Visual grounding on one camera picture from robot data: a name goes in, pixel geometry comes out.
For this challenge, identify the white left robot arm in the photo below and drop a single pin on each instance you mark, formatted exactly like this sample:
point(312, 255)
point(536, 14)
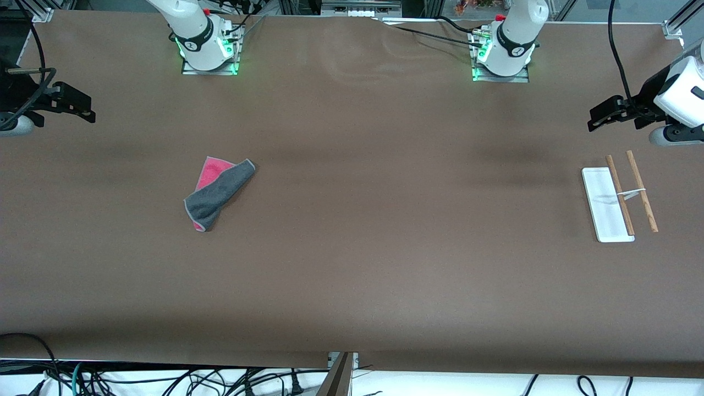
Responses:
point(517, 33)

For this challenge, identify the silver metal bracket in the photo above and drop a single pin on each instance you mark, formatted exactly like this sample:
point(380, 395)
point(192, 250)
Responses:
point(355, 360)

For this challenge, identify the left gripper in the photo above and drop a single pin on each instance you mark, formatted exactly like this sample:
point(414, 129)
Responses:
point(647, 94)

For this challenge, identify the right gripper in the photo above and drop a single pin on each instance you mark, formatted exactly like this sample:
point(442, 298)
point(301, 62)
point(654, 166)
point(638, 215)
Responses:
point(12, 93)

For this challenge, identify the dark metal post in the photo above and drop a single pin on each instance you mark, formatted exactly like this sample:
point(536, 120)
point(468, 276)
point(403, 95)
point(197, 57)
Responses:
point(338, 379)

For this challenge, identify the grey metal box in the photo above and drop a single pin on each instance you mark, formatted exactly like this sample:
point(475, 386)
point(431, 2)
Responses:
point(360, 4)

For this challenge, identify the brown table cover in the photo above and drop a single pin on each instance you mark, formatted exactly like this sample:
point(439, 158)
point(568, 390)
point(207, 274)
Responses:
point(352, 247)

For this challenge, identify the white connector strip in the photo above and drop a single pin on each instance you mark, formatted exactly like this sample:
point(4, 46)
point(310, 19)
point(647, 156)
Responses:
point(366, 14)

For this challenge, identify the grey and pink towel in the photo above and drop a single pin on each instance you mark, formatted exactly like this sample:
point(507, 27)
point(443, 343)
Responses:
point(220, 192)

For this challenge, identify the white rack with wooden rods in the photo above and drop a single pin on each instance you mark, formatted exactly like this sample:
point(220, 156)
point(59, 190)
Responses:
point(602, 203)

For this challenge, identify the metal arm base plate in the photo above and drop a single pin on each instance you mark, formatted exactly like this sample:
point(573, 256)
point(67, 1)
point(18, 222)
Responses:
point(500, 79)
point(209, 72)

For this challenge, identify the aluminium frame profile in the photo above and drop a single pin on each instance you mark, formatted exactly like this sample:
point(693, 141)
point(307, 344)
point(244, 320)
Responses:
point(679, 22)
point(39, 11)

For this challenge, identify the orange object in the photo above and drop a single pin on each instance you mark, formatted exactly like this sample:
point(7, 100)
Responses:
point(467, 5)

